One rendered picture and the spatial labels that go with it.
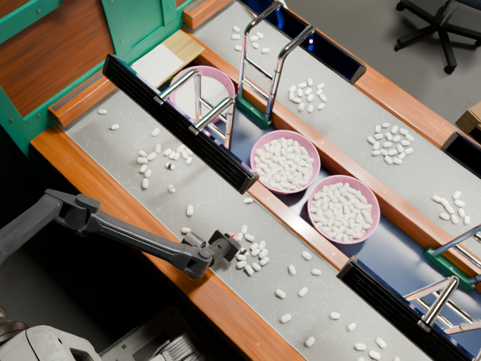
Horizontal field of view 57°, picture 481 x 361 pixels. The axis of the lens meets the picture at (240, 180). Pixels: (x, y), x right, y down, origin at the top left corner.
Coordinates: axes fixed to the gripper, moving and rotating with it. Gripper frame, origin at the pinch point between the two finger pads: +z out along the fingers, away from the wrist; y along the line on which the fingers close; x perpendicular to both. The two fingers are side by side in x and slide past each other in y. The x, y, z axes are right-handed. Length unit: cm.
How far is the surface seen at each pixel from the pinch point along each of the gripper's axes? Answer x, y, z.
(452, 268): -27, -65, 37
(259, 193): -11.6, 4.5, 13.8
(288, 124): -30, 15, 38
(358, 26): -59, 48, 195
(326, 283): -4.8, -33.8, 7.9
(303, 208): -11.3, -10.5, 27.1
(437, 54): -72, -4, 209
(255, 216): -5.3, -0.2, 9.8
